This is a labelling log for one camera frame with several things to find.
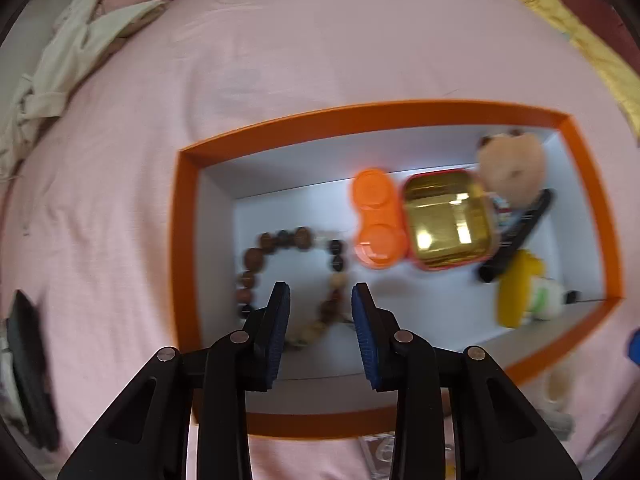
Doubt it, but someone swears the yellow duck toy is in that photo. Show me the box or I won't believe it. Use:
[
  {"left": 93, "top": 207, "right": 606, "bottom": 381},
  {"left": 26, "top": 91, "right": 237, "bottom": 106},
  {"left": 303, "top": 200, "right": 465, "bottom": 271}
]
[{"left": 495, "top": 249, "right": 581, "bottom": 330}]

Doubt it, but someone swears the beige plush bear keychain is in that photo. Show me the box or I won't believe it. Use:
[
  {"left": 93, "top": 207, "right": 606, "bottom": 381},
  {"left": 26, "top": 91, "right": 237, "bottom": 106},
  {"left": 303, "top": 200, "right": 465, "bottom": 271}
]
[{"left": 475, "top": 130, "right": 547, "bottom": 211}]

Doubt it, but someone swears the brown bead bracelet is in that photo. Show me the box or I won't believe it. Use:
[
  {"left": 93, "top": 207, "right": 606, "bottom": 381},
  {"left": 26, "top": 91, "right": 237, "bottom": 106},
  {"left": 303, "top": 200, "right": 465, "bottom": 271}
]
[{"left": 235, "top": 226, "right": 351, "bottom": 346}]

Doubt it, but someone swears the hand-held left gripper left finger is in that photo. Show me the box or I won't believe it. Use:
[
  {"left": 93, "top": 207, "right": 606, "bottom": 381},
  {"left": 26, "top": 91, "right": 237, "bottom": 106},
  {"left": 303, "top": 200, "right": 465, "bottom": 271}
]
[{"left": 56, "top": 281, "right": 292, "bottom": 480}]

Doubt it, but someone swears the cream cloth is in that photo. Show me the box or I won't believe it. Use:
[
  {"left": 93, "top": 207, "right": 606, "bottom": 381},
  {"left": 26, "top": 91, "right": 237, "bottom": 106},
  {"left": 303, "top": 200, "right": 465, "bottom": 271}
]
[{"left": 0, "top": 0, "right": 166, "bottom": 176}]

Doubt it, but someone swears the orange contact lens case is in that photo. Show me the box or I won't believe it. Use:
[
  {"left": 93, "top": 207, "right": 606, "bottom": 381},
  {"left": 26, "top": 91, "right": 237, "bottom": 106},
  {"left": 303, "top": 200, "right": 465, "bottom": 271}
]
[{"left": 350, "top": 167, "right": 408, "bottom": 271}]

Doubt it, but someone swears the orange cardboard box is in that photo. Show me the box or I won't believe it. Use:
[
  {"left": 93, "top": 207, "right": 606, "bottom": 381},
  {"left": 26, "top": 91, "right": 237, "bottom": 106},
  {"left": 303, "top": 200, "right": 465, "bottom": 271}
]
[{"left": 170, "top": 101, "right": 626, "bottom": 441}]

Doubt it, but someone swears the yellow blanket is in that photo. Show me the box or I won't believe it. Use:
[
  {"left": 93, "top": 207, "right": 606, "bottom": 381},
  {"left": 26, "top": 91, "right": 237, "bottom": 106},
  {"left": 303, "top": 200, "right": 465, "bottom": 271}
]
[{"left": 517, "top": 0, "right": 640, "bottom": 141}]

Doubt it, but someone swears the red tin gold interior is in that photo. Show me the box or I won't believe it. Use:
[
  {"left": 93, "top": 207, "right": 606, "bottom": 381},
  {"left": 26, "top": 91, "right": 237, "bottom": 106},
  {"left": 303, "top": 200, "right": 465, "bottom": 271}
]
[{"left": 400, "top": 169, "right": 496, "bottom": 273}]

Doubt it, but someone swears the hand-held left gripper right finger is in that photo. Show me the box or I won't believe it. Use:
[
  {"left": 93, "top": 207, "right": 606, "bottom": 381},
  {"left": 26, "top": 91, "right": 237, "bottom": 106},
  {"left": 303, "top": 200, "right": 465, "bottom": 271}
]
[{"left": 351, "top": 282, "right": 584, "bottom": 480}]

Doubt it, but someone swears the black cloth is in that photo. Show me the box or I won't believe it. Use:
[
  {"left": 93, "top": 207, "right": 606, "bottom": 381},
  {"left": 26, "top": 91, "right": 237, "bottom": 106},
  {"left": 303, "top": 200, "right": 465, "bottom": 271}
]
[{"left": 5, "top": 290, "right": 61, "bottom": 453}]

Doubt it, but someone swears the black rectangular packet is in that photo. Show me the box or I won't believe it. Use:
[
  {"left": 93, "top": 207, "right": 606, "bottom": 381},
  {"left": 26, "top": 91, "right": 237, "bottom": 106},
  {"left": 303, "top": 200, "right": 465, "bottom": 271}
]
[{"left": 477, "top": 188, "right": 556, "bottom": 285}]

